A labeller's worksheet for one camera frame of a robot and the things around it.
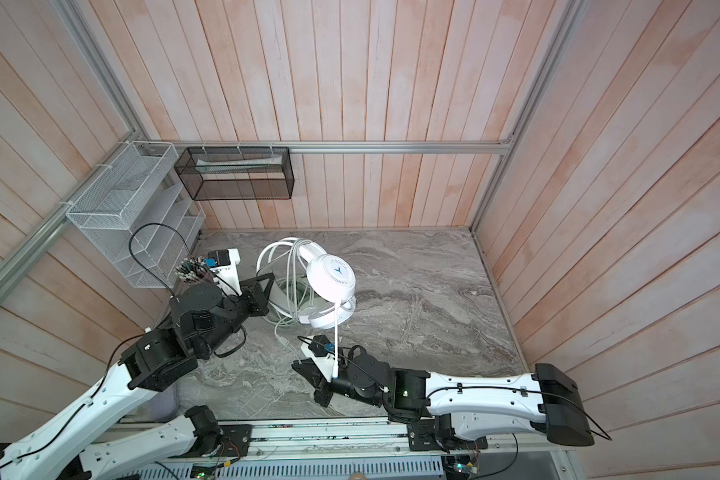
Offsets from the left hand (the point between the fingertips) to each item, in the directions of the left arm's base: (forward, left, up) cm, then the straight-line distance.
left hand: (277, 283), depth 63 cm
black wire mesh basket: (+55, +26, -10) cm, 62 cm away
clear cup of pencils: (+17, +32, -18) cm, 41 cm away
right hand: (-14, -5, -11) cm, 18 cm away
